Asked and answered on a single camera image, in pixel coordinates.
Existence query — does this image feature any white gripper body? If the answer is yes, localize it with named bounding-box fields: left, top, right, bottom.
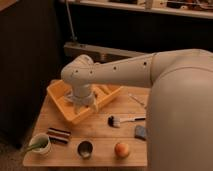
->
left=64, top=84, right=95, bottom=106

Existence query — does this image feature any long grey case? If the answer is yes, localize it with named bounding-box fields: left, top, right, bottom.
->
left=64, top=42, right=142, bottom=63

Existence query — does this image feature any green utensil in mug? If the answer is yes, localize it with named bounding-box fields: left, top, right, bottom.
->
left=22, top=140, right=48, bottom=154

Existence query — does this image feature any vertical metal pole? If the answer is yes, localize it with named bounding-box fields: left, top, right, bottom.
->
left=65, top=0, right=77, bottom=42

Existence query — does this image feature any black bristle brush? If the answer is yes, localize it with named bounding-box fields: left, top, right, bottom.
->
left=108, top=116, right=146, bottom=128

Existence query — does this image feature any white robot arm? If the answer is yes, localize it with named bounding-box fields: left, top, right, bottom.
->
left=61, top=49, right=213, bottom=171

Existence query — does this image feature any yellow plastic bin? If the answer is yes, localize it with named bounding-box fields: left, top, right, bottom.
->
left=47, top=80, right=122, bottom=125

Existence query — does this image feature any blue grey sponge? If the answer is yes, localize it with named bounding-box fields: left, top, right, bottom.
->
left=135, top=125, right=146, bottom=140

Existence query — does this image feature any background shelf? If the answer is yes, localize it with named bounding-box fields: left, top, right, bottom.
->
left=59, top=0, right=213, bottom=20

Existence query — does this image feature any small metal cup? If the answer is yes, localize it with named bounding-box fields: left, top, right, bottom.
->
left=77, top=141, right=93, bottom=159

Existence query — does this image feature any orange fruit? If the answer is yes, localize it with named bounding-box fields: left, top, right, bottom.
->
left=114, top=142, right=130, bottom=158

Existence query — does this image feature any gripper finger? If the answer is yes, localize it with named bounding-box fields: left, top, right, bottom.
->
left=74, top=105, right=81, bottom=114
left=90, top=100, right=98, bottom=112

